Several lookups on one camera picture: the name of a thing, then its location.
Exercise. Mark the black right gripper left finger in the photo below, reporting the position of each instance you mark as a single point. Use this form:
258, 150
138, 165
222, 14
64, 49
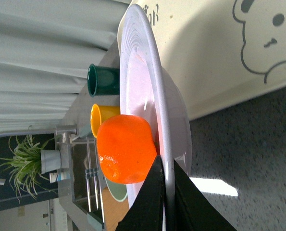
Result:
146, 213

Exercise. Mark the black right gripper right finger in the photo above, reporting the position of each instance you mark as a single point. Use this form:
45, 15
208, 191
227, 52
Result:
193, 211

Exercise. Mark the orange fruit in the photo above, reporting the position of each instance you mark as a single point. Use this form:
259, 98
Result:
126, 149

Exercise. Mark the white ribbed plate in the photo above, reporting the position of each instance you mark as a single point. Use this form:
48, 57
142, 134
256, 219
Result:
148, 91

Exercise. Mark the wooden cutting board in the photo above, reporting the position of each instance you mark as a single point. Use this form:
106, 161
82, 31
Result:
114, 211

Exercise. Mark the light green bowl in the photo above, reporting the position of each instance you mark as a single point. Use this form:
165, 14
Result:
117, 190

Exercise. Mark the yellow mug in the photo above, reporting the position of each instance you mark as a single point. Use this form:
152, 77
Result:
100, 113

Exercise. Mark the potted green plant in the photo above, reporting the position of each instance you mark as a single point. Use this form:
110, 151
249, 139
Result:
25, 165

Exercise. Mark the dark green mug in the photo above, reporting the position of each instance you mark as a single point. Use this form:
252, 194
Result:
103, 81

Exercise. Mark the cream bear serving tray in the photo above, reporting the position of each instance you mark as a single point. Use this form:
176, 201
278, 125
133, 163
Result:
220, 52

